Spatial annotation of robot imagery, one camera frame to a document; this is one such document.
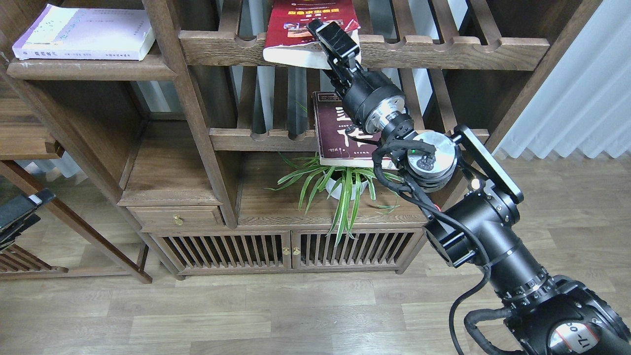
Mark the white plant pot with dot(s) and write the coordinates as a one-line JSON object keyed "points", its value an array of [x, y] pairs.
{"points": [[335, 186]]}

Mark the red cover book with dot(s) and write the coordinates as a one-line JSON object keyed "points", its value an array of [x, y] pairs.
{"points": [[289, 42]]}

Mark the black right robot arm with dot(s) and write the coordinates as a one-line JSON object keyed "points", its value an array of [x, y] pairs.
{"points": [[471, 205]]}

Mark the dark maroon book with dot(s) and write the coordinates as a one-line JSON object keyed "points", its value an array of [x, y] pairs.
{"points": [[334, 147]]}

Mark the white lavender book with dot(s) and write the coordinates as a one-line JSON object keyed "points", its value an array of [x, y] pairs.
{"points": [[87, 33]]}

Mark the green spider plant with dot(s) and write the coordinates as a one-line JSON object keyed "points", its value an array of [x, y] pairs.
{"points": [[342, 167]]}

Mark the dark wooden bookshelf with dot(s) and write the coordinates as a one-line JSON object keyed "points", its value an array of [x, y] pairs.
{"points": [[200, 121]]}

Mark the white curtain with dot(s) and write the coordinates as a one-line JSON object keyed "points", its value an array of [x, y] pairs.
{"points": [[585, 103]]}

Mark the left slatted cabinet door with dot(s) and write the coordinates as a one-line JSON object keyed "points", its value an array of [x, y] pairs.
{"points": [[241, 253]]}

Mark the slatted cabinet door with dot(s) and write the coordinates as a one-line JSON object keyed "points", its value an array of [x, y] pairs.
{"points": [[370, 249], [241, 253]]}

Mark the right slatted cabinet door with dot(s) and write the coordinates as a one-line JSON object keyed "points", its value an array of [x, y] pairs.
{"points": [[370, 249]]}

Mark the small wooden drawer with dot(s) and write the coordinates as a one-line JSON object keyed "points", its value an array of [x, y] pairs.
{"points": [[176, 218]]}

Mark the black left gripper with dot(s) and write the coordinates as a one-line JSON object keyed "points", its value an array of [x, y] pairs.
{"points": [[16, 216]]}

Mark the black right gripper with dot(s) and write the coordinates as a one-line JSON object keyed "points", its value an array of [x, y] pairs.
{"points": [[370, 98]]}

